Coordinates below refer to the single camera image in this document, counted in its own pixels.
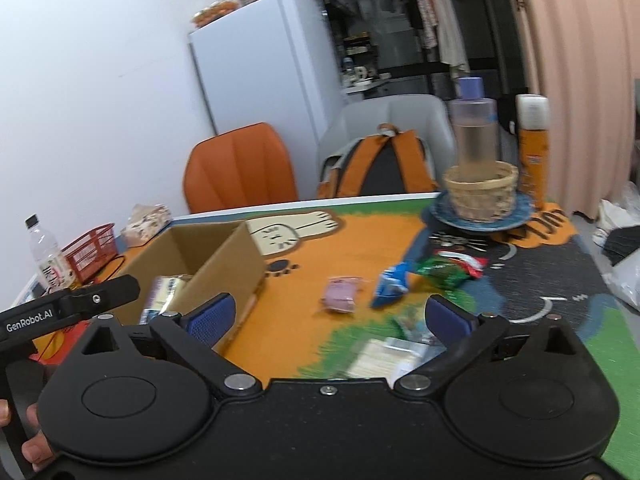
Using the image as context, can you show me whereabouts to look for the long bread package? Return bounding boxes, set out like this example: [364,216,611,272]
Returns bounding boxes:
[139,274,192,325]

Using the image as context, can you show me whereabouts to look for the round biscuit packet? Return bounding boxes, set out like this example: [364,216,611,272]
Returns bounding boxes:
[394,315,437,346]

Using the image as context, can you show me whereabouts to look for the dark green snack packet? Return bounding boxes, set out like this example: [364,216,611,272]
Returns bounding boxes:
[414,250,488,290]

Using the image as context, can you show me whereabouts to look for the white sandwich cracker package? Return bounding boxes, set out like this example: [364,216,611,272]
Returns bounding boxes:
[345,337,445,386]

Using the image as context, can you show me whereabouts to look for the blue snack packet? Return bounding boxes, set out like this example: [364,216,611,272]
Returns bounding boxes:
[370,261,409,309]

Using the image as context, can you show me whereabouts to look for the purple snack packet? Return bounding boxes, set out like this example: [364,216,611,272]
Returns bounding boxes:
[321,276,363,314]

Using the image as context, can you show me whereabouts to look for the person's left hand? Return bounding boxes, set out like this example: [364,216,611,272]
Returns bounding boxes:
[0,399,54,471]

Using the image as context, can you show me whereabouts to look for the brown cardboard box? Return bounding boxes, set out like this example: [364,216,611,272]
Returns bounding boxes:
[112,221,266,353]

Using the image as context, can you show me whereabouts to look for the floral tissue pack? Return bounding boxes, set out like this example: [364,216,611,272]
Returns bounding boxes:
[120,204,172,248]

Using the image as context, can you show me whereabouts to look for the colourful cat table mat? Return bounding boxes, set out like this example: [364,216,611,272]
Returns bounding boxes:
[29,192,640,470]

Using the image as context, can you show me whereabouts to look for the blue ceramic plate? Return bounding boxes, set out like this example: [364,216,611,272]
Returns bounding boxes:
[430,192,534,234]

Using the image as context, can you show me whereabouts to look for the red plastic basket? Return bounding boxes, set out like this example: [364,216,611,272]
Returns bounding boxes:
[62,223,118,284]

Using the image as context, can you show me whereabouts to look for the woven bamboo basket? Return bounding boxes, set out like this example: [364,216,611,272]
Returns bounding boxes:
[444,160,518,223]

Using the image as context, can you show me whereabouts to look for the orange chair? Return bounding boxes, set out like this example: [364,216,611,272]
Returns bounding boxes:
[182,122,298,214]

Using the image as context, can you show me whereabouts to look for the orange black backpack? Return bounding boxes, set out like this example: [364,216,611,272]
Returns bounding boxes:
[317,124,437,198]

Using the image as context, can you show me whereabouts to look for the white plastic bag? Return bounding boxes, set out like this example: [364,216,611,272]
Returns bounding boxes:
[592,200,639,311]

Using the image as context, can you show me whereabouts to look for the clear bottle purple cap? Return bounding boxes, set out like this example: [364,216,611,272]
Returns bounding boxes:
[449,76,498,182]

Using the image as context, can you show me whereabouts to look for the grey armchair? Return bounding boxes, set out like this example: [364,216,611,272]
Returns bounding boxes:
[317,94,457,198]

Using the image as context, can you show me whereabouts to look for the orange spray can white cap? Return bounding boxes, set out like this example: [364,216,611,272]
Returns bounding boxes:
[516,94,550,210]

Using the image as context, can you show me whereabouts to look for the white refrigerator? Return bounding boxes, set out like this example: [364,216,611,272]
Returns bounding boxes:
[188,0,352,146]

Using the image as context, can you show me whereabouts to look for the bag of oranges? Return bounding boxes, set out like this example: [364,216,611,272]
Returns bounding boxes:
[191,0,240,28]

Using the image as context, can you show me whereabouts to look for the pink curtain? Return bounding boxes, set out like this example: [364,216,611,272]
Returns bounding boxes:
[512,0,639,218]

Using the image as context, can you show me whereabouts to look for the hanging clothes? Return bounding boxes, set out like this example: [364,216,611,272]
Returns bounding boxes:
[410,0,470,81]

